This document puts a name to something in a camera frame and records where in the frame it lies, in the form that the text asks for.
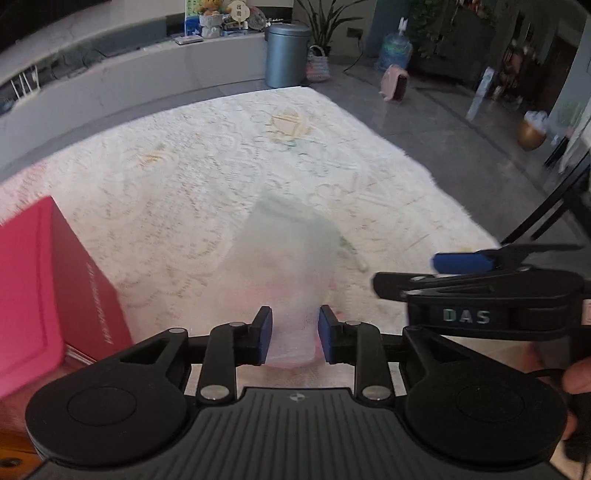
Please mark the dark cabinet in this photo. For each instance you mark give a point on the dark cabinet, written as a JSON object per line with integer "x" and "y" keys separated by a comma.
{"x": 456, "y": 46}

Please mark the red lidded candy box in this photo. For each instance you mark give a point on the red lidded candy box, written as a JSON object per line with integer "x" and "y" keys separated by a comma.
{"x": 57, "y": 307}

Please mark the tall green floor plant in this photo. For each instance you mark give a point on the tall green floor plant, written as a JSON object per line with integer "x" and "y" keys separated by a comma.
{"x": 324, "y": 20}

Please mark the golden round pot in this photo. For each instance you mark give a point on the golden round pot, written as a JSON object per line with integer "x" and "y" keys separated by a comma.
{"x": 532, "y": 131}

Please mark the white marble tv console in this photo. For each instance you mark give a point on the white marble tv console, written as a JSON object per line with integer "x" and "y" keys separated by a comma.
{"x": 129, "y": 86}

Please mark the round paper fan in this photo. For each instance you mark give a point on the round paper fan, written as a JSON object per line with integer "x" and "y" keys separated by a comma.
{"x": 238, "y": 10}

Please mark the blue metal trash bin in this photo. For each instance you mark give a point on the blue metal trash bin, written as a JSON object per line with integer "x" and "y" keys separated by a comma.
{"x": 286, "y": 55}

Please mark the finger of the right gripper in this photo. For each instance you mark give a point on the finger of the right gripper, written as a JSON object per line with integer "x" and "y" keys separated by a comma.
{"x": 462, "y": 263}
{"x": 523, "y": 281}

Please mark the brown teddy bear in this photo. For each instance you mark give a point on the brown teddy bear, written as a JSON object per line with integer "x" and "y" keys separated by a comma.
{"x": 209, "y": 7}

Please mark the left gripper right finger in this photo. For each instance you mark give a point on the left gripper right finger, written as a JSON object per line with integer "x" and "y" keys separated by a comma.
{"x": 359, "y": 345}

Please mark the white lace tablecloth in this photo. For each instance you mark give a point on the white lace tablecloth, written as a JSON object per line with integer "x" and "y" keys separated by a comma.
{"x": 159, "y": 201}

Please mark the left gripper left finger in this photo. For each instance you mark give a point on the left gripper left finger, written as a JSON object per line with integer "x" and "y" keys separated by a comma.
{"x": 229, "y": 346}

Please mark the pink marshmallow bag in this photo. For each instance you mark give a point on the pink marshmallow bag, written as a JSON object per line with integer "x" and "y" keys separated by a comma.
{"x": 283, "y": 258}

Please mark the pink small heater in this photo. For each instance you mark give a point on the pink small heater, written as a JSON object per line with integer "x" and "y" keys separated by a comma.
{"x": 394, "y": 84}

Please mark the blue water jug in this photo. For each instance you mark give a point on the blue water jug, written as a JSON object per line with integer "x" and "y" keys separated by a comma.
{"x": 396, "y": 49}

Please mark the pink woven basket bag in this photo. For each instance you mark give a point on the pink woven basket bag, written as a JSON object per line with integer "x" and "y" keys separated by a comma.
{"x": 317, "y": 69}

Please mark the person right hand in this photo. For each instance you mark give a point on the person right hand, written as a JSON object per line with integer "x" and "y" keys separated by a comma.
{"x": 576, "y": 381}

